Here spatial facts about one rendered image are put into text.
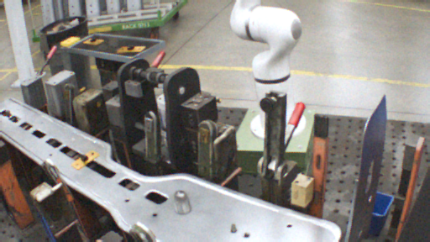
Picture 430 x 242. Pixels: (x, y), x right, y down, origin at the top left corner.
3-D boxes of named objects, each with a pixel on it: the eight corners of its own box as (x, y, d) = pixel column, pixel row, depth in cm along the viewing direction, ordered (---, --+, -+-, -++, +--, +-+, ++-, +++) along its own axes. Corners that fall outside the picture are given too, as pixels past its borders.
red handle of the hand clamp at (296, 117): (260, 165, 91) (291, 98, 95) (264, 170, 93) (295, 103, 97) (278, 171, 89) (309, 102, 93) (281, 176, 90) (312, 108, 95)
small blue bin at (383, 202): (348, 229, 119) (353, 207, 115) (361, 209, 126) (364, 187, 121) (378, 239, 113) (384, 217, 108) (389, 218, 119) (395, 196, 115)
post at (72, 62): (81, 147, 175) (59, 48, 154) (93, 139, 180) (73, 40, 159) (91, 153, 171) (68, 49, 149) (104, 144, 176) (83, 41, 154)
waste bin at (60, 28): (43, 107, 381) (27, 36, 345) (71, 81, 424) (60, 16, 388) (81, 110, 364) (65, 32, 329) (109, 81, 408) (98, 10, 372)
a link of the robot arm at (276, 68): (267, 65, 153) (256, 0, 141) (313, 75, 141) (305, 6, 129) (246, 80, 145) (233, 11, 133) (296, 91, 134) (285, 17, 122)
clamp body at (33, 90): (38, 160, 169) (15, 83, 152) (55, 148, 177) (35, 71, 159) (49, 168, 164) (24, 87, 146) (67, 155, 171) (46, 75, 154)
